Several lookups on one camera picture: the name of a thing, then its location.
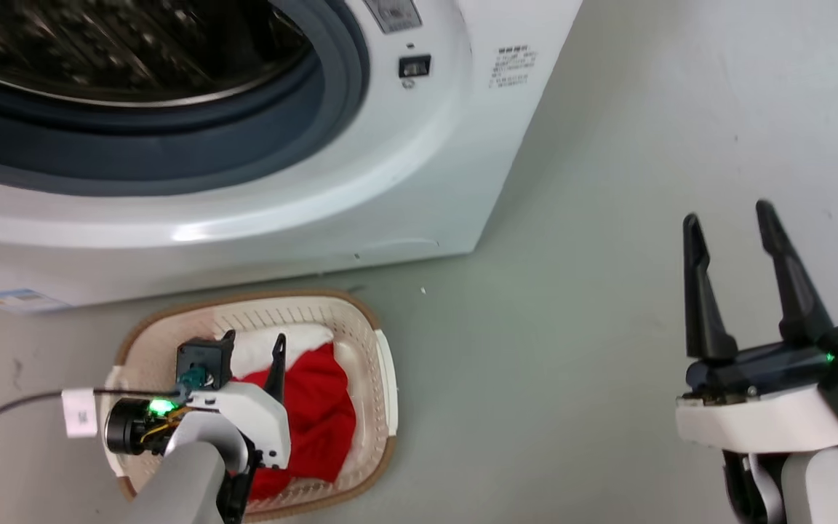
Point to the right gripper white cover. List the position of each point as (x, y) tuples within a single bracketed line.
[(761, 418)]

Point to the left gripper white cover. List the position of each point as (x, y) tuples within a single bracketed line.
[(259, 418)]

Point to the red and white garment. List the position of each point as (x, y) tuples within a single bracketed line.
[(317, 422)]

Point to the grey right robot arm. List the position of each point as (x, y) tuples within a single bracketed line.
[(833, 487)]

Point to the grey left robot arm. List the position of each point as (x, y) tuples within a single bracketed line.
[(179, 484)]

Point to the cream plastic laundry basket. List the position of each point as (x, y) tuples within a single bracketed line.
[(372, 378)]

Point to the stainless steel washing machine drum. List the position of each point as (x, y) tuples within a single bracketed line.
[(113, 51)]

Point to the round drain filter cover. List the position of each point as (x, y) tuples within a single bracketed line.
[(397, 247)]

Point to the grey rubber door gasket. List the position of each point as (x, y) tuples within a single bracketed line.
[(172, 149)]

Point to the blue energy label sticker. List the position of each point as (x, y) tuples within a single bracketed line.
[(19, 300)]

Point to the white front-load washing machine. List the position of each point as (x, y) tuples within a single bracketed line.
[(426, 167)]

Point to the small printed text label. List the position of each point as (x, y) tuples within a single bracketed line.
[(513, 66)]

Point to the black door latch socket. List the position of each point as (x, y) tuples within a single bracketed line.
[(414, 66)]

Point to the grey warning sticker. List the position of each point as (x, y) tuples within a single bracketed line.
[(392, 14)]

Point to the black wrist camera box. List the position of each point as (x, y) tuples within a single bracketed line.
[(203, 362)]

